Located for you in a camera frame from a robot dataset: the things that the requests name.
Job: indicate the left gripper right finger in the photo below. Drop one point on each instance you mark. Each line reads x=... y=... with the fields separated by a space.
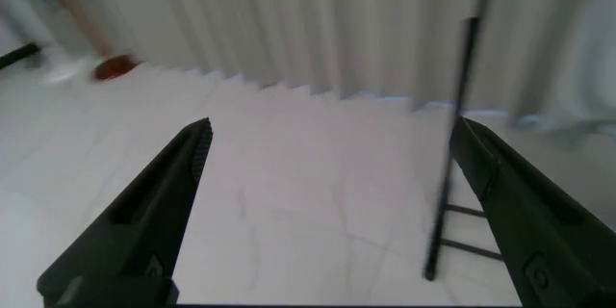
x=553 y=240

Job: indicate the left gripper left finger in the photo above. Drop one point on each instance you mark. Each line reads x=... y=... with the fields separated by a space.
x=130 y=245

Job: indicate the black clothes rack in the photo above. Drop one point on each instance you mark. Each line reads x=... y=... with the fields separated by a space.
x=461 y=82

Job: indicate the brown pole with round foot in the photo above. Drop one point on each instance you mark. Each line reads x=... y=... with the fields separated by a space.
x=115 y=67

